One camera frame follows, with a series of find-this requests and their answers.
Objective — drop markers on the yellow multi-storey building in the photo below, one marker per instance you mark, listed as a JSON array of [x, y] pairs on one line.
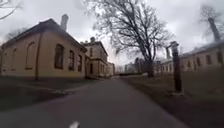
[[96, 58]]

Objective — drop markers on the grey asphalt road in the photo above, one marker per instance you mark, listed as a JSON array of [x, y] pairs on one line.
[[110, 103]]

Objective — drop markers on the large bare tree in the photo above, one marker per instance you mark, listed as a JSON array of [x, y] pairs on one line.
[[140, 30]]

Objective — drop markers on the yellow building with arched windows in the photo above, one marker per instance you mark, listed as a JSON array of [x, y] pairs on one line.
[[46, 53]]

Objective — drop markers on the robot's own part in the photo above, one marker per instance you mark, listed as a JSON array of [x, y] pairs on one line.
[[74, 125]]

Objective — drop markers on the long low yellow building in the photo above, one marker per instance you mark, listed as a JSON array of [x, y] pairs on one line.
[[200, 60]]

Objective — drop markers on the dark ground beside building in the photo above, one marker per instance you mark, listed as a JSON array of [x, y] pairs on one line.
[[26, 91]]

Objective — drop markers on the bare tree with thick trunk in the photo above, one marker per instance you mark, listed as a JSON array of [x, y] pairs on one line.
[[213, 26]]

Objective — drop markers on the bare tree branches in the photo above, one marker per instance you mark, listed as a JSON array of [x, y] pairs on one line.
[[8, 6]]

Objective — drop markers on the dark post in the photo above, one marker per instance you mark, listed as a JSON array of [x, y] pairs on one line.
[[176, 66]]

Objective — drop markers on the grass verge with post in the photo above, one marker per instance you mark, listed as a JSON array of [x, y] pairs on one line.
[[200, 100]]

